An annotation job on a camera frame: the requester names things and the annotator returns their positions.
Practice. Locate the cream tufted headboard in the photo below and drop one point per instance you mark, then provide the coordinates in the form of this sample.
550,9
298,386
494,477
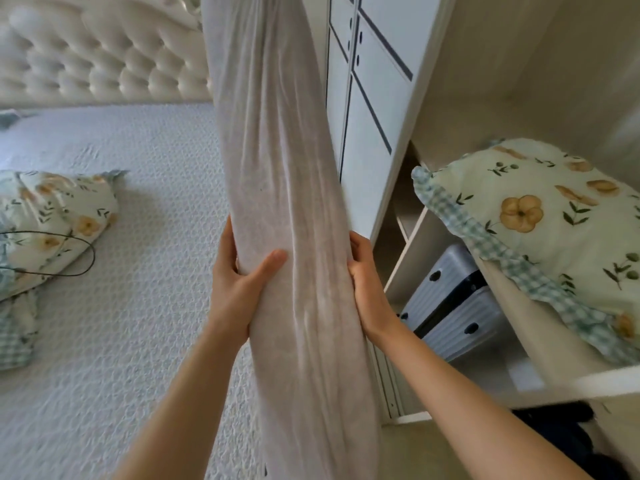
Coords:
100,49

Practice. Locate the white wardrobe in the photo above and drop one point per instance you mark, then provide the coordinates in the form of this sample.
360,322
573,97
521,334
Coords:
450,119

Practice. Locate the person's right hand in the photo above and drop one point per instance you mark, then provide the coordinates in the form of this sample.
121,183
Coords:
372,299

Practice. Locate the person's left forearm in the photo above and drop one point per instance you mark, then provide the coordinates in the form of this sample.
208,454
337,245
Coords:
185,399

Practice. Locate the dark clothing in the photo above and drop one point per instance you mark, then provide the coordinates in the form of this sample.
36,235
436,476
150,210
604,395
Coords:
565,434

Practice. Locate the person's left hand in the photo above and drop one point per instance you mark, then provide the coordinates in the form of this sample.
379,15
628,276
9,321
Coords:
226,293

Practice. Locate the white quilted bed cover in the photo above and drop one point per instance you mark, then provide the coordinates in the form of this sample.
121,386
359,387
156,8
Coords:
130,294

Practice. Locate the floral pillow with checked frill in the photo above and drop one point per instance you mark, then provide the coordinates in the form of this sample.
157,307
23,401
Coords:
545,234
45,229

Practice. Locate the person's right thumb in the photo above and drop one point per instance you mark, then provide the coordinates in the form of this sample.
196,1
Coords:
364,254

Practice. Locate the long white pillow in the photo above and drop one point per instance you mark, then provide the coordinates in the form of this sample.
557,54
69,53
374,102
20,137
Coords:
295,234

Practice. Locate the person's left thumb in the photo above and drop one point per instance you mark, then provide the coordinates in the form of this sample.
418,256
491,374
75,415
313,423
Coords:
265,271

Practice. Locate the grey blue suitcase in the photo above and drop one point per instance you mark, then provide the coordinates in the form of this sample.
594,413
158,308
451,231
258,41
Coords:
452,304

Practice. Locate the person's right forearm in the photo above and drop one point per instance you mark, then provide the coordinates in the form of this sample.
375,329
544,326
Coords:
467,414

